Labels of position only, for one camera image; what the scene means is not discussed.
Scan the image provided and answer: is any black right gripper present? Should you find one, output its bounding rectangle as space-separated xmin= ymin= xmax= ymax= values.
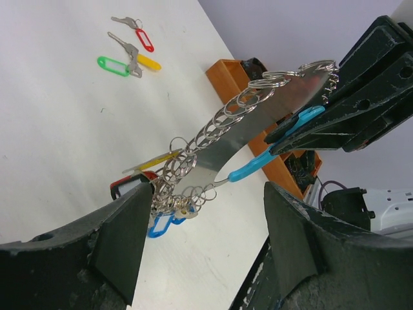
xmin=265 ymin=15 xmax=412 ymax=154

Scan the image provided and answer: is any loose key yellow tag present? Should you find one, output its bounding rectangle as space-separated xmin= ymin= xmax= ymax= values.
xmin=107 ymin=31 xmax=162 ymax=72

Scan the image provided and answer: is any loose key green tag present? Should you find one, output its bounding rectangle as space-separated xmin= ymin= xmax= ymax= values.
xmin=97 ymin=54 xmax=143 ymax=78

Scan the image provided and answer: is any black key tag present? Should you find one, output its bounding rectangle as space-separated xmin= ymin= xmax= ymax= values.
xmin=110 ymin=170 xmax=157 ymax=200

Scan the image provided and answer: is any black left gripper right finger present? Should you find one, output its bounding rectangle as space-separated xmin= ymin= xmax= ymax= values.
xmin=231 ymin=182 xmax=412 ymax=309

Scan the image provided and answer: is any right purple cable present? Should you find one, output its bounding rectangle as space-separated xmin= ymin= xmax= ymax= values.
xmin=317 ymin=180 xmax=348 ymax=204

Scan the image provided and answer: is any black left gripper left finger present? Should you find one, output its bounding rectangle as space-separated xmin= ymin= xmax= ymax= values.
xmin=1 ymin=183 xmax=152 ymax=309

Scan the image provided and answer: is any blue key tag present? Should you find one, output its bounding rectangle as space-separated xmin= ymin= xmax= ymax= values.
xmin=147 ymin=207 xmax=198 ymax=238

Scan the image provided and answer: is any metal key organizer blue handle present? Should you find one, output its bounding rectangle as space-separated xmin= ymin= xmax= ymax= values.
xmin=151 ymin=60 xmax=338 ymax=218

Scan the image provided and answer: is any orange compartment tray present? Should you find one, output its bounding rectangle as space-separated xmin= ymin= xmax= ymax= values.
xmin=206 ymin=59 xmax=310 ymax=199

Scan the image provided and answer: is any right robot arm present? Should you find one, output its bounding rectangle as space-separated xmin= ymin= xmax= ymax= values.
xmin=265 ymin=1 xmax=412 ymax=239

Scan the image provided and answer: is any black coiled cable middle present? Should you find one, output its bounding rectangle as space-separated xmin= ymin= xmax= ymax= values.
xmin=283 ymin=151 xmax=320 ymax=191

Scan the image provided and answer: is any loose key red tag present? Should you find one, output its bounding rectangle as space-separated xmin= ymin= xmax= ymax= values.
xmin=111 ymin=15 xmax=155 ymax=53

